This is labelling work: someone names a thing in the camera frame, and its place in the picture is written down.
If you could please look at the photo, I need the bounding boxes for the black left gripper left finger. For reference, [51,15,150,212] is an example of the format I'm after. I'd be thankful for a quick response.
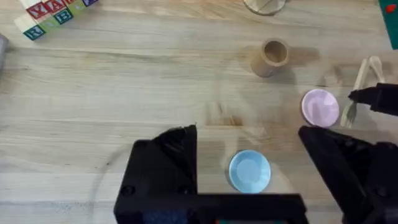
[113,124,199,224]

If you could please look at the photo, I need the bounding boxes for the green board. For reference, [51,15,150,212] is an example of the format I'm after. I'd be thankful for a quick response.
[377,0,398,50]

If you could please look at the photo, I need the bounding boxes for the clear round glass object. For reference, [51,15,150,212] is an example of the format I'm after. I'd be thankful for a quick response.
[243,0,287,16]

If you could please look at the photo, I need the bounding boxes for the blue plate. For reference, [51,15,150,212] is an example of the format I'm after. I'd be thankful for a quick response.
[228,149,272,194]

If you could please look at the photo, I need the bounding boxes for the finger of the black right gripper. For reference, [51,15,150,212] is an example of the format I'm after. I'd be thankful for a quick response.
[348,82,398,118]

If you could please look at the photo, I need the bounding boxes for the wooden fork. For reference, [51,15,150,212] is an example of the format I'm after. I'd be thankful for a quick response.
[340,57,369,129]

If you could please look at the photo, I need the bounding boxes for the pink plate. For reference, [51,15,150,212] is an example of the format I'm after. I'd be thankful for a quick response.
[300,88,340,128]

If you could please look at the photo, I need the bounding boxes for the heap of letter toy blocks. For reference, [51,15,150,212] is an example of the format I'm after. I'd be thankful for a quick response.
[13,0,100,42]

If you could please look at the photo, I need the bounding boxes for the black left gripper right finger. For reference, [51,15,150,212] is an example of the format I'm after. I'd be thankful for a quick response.
[298,125,398,224]

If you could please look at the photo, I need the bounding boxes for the wooden cup container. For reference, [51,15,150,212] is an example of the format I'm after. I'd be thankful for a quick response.
[250,37,292,78]

